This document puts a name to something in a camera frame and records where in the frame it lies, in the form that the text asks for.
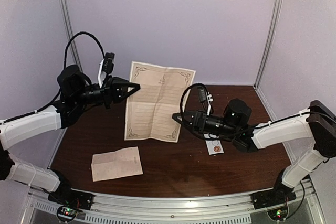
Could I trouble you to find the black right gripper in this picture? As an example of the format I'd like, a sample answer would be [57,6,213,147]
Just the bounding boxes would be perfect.
[172,109,238,138]

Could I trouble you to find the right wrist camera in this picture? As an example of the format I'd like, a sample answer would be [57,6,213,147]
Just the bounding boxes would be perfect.
[197,87,213,115]

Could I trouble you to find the aluminium right corner post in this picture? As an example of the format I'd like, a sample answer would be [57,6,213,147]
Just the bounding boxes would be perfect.
[254,0,283,89]

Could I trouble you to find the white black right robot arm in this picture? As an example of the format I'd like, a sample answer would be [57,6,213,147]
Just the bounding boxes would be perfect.
[172,99,335,208]

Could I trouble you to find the beige ornate letter sheet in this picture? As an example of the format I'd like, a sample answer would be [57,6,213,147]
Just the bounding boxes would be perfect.
[124,61,196,143]

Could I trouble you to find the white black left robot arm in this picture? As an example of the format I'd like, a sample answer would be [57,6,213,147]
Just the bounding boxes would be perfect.
[1,65,140,205]

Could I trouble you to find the green circuit board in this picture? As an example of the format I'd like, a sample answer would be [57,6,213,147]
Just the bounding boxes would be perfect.
[56,206,78,222]
[267,207,289,222]

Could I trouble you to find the aluminium front table rail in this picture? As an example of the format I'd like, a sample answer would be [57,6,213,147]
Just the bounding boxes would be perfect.
[19,181,326,223]

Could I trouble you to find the aluminium left corner post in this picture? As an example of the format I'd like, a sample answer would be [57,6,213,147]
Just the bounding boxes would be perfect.
[59,0,82,70]

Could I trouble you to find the left green circuit board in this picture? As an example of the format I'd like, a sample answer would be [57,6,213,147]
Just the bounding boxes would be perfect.
[56,206,78,222]

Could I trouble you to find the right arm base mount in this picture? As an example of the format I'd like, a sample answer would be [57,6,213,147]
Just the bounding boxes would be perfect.
[251,190,296,209]

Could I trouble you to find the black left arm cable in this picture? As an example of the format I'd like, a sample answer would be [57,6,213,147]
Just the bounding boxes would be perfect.
[0,31,106,125]

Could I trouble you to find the right green circuit board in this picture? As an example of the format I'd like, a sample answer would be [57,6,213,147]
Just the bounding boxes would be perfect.
[267,207,289,222]

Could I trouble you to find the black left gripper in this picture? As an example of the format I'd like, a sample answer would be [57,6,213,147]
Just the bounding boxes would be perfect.
[72,76,140,110]

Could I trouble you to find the white seal sticker strip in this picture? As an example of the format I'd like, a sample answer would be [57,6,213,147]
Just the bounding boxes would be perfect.
[205,140,224,155]

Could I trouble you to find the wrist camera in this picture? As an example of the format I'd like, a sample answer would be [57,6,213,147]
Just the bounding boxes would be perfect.
[197,87,213,115]
[98,52,115,87]

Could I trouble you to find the aluminium corner post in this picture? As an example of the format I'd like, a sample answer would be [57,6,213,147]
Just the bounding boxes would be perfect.
[254,0,283,89]
[59,0,82,70]

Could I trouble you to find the folded beige paper sheet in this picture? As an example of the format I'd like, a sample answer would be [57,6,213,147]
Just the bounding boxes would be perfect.
[91,146,143,182]

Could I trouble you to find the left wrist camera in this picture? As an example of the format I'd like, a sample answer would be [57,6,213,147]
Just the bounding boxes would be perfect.
[98,52,115,87]

